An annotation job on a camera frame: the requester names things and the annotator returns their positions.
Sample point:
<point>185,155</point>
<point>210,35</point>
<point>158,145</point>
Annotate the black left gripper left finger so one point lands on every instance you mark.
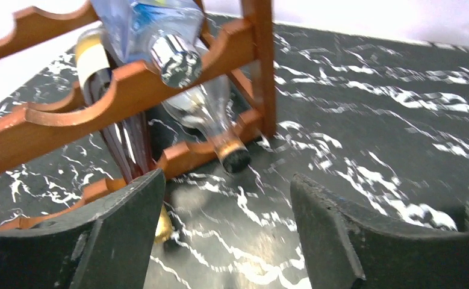
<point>104,244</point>

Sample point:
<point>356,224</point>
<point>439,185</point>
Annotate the small clear round bottle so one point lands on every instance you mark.
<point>203,107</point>

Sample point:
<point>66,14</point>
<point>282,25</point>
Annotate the clear bottle blue label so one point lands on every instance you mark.
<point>160,32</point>

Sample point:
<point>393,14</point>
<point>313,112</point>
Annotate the dark wooden wine rack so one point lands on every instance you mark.
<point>243,50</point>

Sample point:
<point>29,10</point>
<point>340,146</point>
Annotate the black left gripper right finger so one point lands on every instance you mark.
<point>347,245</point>

